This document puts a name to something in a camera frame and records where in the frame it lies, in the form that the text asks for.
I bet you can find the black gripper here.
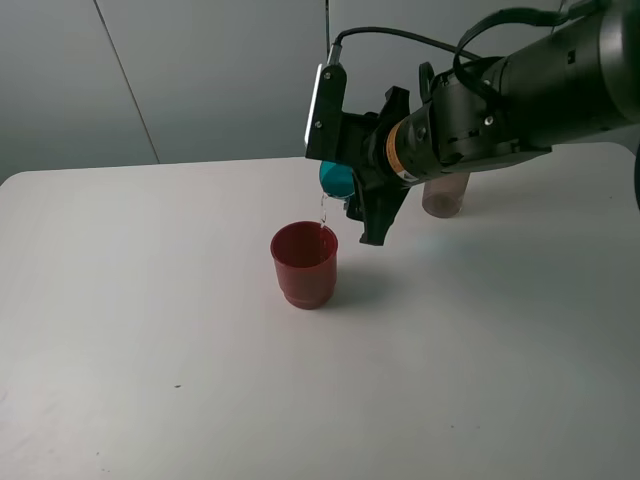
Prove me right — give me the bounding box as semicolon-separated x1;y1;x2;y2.
339;86;410;246

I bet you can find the teal translucent plastic cup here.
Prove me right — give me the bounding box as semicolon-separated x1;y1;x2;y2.
319;161;355;200

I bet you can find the smoky brown plastic bottle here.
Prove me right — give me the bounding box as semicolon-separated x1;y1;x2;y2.
422;173;470;219

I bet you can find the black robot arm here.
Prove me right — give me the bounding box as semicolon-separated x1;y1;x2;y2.
347;1;639;246

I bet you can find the red plastic cup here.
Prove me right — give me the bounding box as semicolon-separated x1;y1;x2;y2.
270;221;338;310

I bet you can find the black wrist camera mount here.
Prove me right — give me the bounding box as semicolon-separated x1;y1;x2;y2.
304;43;347;165

